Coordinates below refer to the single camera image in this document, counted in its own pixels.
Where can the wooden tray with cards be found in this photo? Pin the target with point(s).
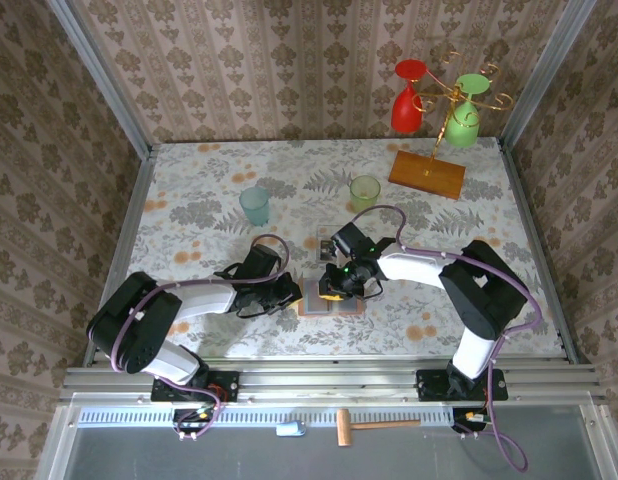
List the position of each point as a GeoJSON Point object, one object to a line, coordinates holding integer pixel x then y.
{"type": "Point", "coordinates": [354, 307]}

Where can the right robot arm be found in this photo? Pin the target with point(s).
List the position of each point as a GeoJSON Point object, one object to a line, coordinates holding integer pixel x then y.
{"type": "Point", "coordinates": [414, 265]}

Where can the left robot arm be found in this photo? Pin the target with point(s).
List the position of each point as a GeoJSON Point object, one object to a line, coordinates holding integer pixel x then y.
{"type": "Point", "coordinates": [204, 302]}

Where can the clear plastic tray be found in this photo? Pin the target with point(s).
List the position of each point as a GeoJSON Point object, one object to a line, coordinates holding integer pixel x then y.
{"type": "Point", "coordinates": [317, 235]}

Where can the green translucent plastic cup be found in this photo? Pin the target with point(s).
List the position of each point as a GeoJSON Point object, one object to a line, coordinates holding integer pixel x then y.
{"type": "Point", "coordinates": [364, 192]}

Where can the teal translucent plastic cup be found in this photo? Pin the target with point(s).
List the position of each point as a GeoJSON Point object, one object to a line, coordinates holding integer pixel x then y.
{"type": "Point", "coordinates": [254, 207]}

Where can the gold rack on wooden base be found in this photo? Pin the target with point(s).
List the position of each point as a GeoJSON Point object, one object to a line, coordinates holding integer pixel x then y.
{"type": "Point", "coordinates": [414, 172]}

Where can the light blue plastic object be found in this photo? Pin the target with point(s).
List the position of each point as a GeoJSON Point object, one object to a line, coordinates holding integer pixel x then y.
{"type": "Point", "coordinates": [290, 429]}

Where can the small wooden mallet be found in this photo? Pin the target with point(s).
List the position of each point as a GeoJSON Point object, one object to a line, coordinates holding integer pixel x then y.
{"type": "Point", "coordinates": [344, 427]}

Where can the floral print tablecloth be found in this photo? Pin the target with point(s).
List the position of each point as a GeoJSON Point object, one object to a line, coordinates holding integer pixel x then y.
{"type": "Point", "coordinates": [199, 160]}

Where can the red plastic wine glass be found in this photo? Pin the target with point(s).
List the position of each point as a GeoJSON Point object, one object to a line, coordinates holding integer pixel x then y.
{"type": "Point", "coordinates": [406, 112]}

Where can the green plastic wine glass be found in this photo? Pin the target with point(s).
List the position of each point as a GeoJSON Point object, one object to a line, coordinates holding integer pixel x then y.
{"type": "Point", "coordinates": [461, 130]}

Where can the grey metal shelf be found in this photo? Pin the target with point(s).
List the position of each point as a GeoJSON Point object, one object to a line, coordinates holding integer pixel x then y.
{"type": "Point", "coordinates": [139, 460]}

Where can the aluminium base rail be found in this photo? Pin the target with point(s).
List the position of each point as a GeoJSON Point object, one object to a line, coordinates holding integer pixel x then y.
{"type": "Point", "coordinates": [314, 375]}

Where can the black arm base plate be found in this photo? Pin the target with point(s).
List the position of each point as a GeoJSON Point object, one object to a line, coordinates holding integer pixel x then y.
{"type": "Point", "coordinates": [426, 392]}
{"type": "Point", "coordinates": [224, 385]}

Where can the aluminium side rail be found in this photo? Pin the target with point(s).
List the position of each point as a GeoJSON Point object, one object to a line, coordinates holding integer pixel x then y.
{"type": "Point", "coordinates": [533, 225]}
{"type": "Point", "coordinates": [123, 250]}

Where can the aluminium corner post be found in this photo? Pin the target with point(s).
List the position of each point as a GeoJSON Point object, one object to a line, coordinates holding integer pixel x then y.
{"type": "Point", "coordinates": [105, 80]}
{"type": "Point", "coordinates": [544, 75]}

